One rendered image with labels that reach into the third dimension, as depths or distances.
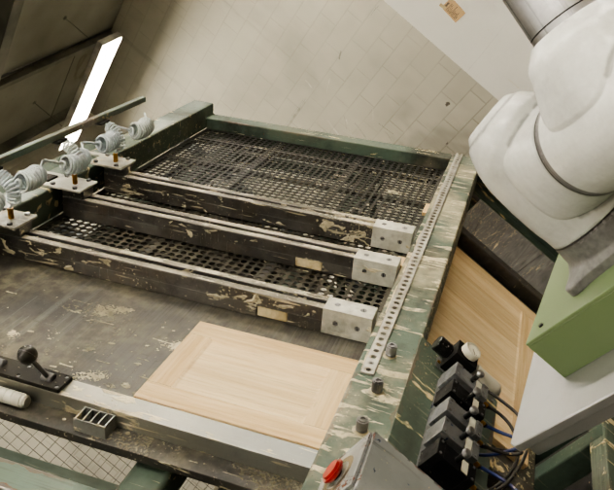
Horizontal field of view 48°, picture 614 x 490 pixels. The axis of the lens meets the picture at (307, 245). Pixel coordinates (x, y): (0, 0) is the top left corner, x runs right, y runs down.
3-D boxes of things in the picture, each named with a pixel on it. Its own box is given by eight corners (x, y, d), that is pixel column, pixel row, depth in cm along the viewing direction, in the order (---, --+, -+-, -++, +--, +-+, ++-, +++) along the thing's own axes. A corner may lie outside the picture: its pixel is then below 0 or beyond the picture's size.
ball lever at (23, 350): (53, 391, 141) (26, 361, 130) (38, 386, 142) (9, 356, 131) (63, 373, 143) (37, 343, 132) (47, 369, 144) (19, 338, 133)
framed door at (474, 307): (522, 470, 202) (528, 466, 201) (378, 347, 200) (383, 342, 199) (531, 318, 280) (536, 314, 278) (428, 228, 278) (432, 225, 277)
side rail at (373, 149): (445, 184, 291) (450, 158, 287) (205, 141, 319) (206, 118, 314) (448, 178, 298) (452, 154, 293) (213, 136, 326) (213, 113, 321)
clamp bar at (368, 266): (392, 292, 194) (404, 213, 183) (30, 211, 223) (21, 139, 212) (399, 276, 202) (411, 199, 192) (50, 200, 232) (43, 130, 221)
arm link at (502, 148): (586, 194, 116) (489, 106, 117) (663, 152, 99) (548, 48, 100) (534, 262, 111) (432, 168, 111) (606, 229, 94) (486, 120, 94)
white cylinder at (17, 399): (-11, 402, 141) (23, 412, 139) (-13, 390, 140) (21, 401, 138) (0, 394, 144) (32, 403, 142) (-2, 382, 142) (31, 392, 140)
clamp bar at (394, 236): (408, 257, 214) (419, 184, 203) (73, 188, 243) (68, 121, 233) (414, 244, 222) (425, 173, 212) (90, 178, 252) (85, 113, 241)
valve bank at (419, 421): (533, 535, 116) (425, 442, 115) (474, 570, 123) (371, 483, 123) (540, 368, 159) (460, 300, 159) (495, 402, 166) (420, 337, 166)
